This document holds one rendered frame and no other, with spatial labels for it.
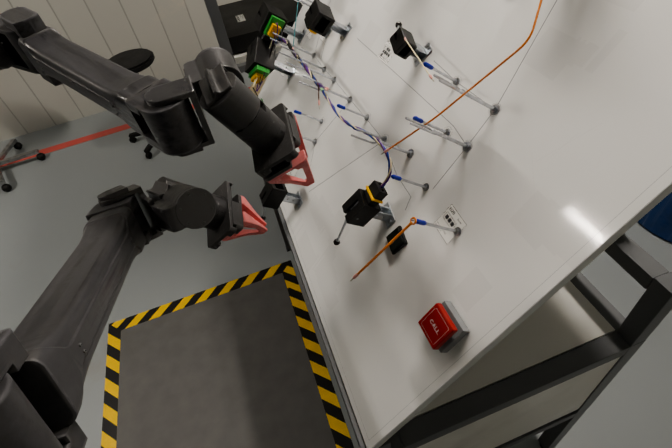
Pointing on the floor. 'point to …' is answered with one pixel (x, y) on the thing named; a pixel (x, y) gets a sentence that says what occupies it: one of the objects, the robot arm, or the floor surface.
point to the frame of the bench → (530, 385)
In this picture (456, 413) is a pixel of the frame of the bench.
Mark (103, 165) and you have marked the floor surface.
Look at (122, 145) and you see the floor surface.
